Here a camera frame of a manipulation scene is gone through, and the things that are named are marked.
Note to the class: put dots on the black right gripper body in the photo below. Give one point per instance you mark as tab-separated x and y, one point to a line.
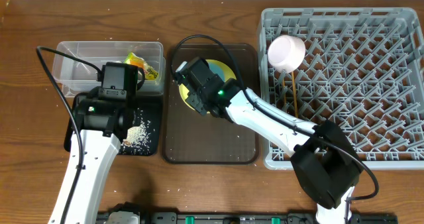
199	101

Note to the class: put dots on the yellow plate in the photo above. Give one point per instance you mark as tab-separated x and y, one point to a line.
184	91

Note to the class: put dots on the green orange snack wrapper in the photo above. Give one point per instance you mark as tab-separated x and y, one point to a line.
149	72

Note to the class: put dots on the wooden chopstick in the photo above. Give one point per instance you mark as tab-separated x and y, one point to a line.
294	94
284	90

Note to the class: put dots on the pink white small bowl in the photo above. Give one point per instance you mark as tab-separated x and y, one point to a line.
286	53

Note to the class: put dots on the light blue bowl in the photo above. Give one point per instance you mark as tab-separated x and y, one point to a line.
214	66

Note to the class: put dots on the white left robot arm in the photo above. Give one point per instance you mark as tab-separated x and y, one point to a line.
91	156

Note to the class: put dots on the grey dishwasher rack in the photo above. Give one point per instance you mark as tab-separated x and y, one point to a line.
363	70

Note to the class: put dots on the spilled rice pile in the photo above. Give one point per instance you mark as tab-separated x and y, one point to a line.
139	136

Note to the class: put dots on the black tray bin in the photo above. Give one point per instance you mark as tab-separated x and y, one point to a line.
146	109

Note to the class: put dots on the clear plastic bin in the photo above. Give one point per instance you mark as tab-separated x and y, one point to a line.
76	77

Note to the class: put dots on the dark brown serving tray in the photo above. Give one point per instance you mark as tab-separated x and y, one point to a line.
195	139

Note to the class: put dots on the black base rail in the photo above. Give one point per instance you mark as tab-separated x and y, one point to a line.
132	213

